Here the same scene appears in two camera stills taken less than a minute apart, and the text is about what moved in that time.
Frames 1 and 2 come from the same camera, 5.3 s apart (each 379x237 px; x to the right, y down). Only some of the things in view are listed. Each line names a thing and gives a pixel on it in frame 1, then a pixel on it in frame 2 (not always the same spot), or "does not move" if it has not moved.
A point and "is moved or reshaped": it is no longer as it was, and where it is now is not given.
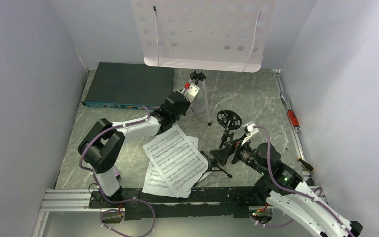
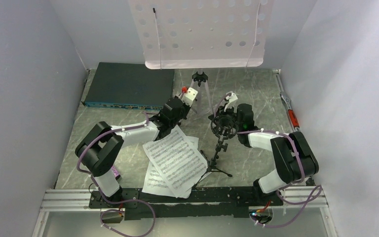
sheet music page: [179, 162] does not move
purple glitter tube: [117, 174] does not move
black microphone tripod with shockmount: [231, 120] is moved or reshaped
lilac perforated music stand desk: [223, 35] does not move
